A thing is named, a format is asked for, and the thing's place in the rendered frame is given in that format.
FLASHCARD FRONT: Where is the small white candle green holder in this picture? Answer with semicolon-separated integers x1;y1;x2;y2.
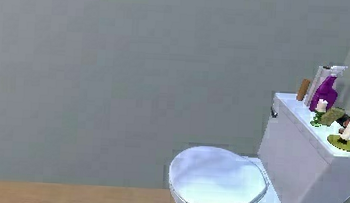
309;98;329;128

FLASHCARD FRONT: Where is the white toilet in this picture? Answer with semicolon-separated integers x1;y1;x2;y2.
167;85;350;203

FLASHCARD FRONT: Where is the olive green sponge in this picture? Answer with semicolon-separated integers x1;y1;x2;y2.
319;106;347;128

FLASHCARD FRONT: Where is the white paper roll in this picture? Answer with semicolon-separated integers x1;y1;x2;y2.
303;64;333;109

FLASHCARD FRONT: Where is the brown cardboard tube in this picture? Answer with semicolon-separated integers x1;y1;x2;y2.
295;78;312;103

